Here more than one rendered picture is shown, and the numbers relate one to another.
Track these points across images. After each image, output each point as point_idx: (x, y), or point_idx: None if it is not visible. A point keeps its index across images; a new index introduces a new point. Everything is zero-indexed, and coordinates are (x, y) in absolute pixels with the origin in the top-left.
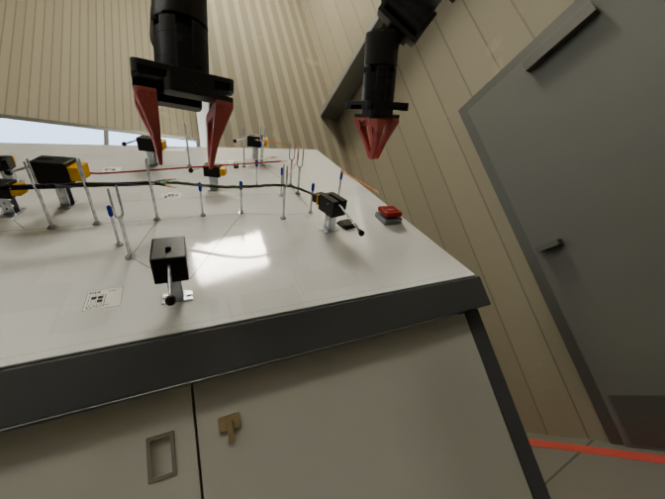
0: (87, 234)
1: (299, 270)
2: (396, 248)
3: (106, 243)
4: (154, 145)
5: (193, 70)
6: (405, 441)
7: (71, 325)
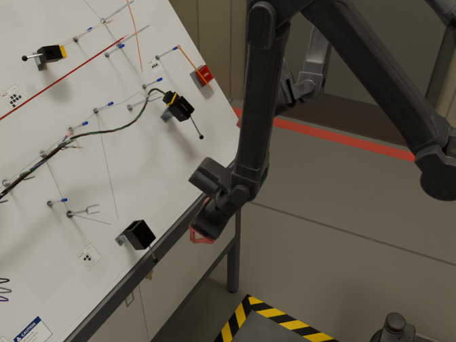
0: (14, 200)
1: (167, 180)
2: (210, 124)
3: (39, 205)
4: (198, 242)
5: (228, 220)
6: (201, 237)
7: (93, 280)
